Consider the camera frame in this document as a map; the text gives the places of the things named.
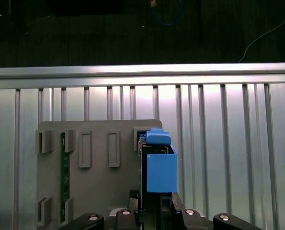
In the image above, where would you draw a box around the grey parts rack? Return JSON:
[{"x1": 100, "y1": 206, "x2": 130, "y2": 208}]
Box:
[{"x1": 34, "y1": 119, "x2": 164, "y2": 230}]

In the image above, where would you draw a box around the hard disk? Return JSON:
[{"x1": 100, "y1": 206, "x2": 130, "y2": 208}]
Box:
[{"x1": 137, "y1": 128, "x2": 179, "y2": 230}]

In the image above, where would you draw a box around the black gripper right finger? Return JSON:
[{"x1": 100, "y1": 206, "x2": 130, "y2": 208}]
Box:
[{"x1": 172, "y1": 191, "x2": 262, "y2": 230}]

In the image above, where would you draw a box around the green RAM stick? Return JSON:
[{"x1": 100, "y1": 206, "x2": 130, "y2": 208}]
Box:
[{"x1": 60, "y1": 133, "x2": 70, "y2": 226}]

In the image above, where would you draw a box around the blue floor cable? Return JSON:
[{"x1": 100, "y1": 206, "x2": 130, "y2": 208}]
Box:
[{"x1": 150, "y1": 0, "x2": 184, "y2": 26}]

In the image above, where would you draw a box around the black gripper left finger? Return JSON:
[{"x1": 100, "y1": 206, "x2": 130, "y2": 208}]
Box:
[{"x1": 60, "y1": 189, "x2": 143, "y2": 230}]

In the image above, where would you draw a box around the white floor cable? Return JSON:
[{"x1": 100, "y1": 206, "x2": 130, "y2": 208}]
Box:
[{"x1": 238, "y1": 14, "x2": 285, "y2": 63}]

